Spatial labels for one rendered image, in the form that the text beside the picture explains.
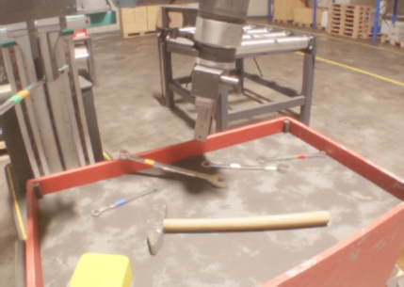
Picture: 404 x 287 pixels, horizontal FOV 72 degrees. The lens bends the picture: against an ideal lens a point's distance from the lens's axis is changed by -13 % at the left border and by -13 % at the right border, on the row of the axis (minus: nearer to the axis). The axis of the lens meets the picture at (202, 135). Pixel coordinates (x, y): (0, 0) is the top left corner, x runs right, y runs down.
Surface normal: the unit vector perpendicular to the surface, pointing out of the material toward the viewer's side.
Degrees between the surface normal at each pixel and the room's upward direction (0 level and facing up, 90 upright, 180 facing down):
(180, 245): 0
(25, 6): 90
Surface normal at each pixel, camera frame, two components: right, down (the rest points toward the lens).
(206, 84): -0.22, 0.39
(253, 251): -0.04, -0.90
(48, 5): 0.04, 0.43
